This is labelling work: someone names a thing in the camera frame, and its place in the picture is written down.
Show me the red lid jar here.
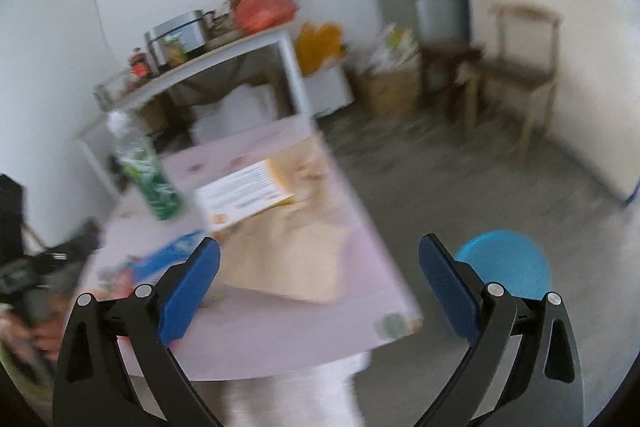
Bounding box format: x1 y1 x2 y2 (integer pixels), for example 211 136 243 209
129 48 153 80

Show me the beige paper towel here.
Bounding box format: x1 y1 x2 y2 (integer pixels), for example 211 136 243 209
212 133 350 303

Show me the white sack under shelf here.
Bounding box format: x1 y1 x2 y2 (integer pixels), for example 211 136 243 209
190 84 278 145

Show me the white shelf table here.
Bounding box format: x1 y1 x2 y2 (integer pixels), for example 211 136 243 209
77 26 316 198

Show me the yellow plastic bag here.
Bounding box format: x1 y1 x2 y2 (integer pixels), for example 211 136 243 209
295 22 346 76

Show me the cardboard box with trash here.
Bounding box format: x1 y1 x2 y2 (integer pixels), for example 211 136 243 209
357 24 422 118

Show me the green label plastic bottle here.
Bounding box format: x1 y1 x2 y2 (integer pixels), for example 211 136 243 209
106 109 182 221

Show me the white orange medicine box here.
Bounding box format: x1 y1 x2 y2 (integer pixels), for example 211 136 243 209
194 158 294 233

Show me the person's left hand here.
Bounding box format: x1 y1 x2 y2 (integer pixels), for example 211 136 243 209
1 308 65 363

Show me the dark wooden stool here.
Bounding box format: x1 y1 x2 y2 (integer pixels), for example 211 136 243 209
419 40 484 120

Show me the white foam box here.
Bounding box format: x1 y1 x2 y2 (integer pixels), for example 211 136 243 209
304 65 354 117

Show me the silver rice cooker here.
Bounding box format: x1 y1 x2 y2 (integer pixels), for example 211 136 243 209
144 10 208 72

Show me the blue toothpaste box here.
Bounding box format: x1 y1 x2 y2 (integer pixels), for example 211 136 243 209
122 230 205 286

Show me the blue plastic waste basket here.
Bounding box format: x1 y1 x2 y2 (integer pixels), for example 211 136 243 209
454 230 552 300

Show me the wooden chair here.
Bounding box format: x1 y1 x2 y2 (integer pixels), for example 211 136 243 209
459 2 563 160

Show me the red plastic bag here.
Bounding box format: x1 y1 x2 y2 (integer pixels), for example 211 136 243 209
228 0 298 35

